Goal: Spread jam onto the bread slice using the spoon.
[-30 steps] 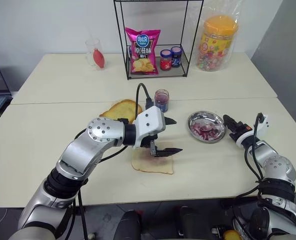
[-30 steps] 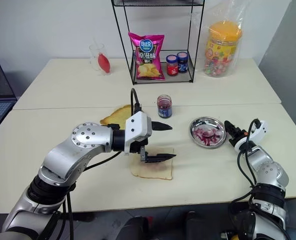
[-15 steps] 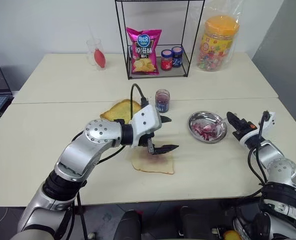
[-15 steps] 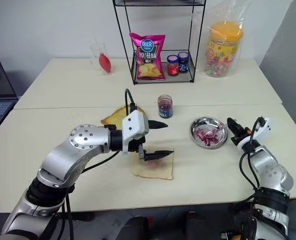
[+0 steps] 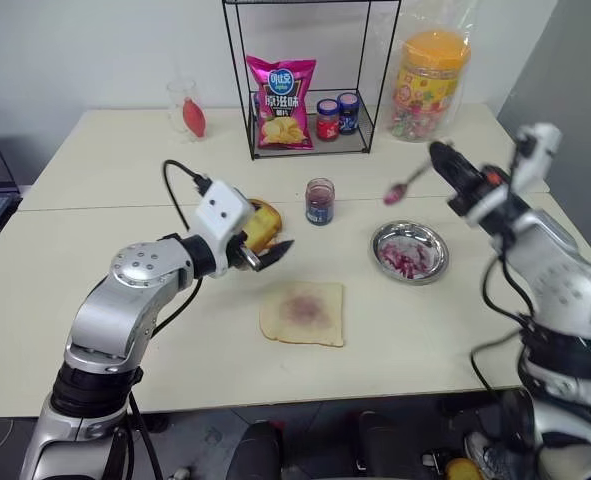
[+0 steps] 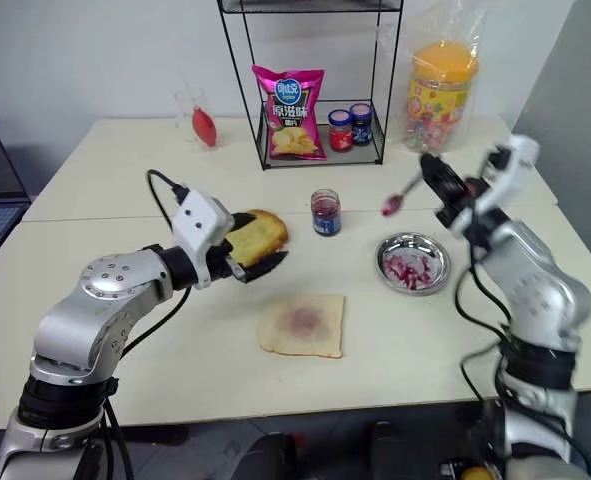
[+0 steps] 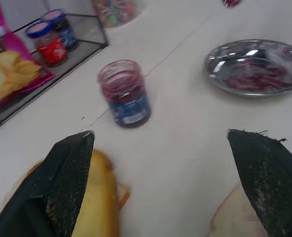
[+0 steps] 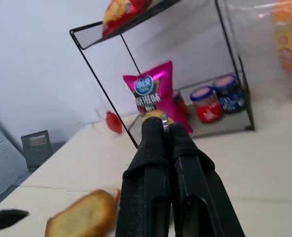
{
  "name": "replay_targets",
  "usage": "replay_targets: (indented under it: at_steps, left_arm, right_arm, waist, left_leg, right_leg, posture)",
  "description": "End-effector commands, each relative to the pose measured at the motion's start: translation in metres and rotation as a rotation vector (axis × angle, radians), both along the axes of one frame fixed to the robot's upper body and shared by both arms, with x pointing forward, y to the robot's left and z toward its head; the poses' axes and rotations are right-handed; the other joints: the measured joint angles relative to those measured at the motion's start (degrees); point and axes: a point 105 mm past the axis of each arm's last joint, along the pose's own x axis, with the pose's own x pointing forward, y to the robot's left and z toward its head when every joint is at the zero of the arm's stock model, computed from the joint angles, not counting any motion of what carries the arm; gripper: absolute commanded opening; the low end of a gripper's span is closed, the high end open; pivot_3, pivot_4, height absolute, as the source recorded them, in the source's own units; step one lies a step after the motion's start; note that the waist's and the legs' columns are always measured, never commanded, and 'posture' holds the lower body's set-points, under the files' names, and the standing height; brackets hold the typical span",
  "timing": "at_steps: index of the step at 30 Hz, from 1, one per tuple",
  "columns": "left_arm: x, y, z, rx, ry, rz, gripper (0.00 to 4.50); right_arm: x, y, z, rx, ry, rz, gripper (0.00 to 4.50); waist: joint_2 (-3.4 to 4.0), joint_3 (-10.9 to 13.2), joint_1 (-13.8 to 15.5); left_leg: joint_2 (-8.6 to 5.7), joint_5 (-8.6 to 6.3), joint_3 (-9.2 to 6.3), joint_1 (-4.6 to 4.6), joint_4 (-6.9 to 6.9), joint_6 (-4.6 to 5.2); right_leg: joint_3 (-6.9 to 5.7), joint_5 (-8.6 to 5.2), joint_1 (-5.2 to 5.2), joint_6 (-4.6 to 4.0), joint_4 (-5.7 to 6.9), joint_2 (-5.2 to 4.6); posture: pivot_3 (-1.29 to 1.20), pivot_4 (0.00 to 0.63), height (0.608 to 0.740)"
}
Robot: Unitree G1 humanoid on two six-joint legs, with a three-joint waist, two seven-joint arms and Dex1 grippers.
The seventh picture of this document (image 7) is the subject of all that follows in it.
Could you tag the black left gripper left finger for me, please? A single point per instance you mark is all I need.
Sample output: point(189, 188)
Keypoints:
point(49, 187)

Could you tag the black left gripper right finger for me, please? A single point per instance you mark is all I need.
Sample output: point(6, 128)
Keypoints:
point(271, 177)

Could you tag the white bread slice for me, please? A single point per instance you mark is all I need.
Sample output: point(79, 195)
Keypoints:
point(234, 214)

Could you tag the jam-smeared silver metal plate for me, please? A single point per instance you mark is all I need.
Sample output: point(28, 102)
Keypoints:
point(255, 66)

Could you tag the open blue-label jam jar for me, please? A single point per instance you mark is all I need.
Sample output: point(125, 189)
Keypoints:
point(126, 95)

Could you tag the red-label jam jar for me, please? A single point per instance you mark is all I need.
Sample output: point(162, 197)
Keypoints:
point(49, 44)

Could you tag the closed blue-label jam jar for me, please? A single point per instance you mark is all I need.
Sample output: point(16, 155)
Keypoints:
point(64, 28)

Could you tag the pink toast package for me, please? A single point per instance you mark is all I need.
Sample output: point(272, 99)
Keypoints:
point(10, 69)

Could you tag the small red object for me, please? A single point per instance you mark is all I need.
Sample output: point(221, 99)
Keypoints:
point(231, 2)

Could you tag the clear jar of colourful candies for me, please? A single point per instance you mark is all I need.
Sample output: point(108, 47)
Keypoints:
point(117, 11)

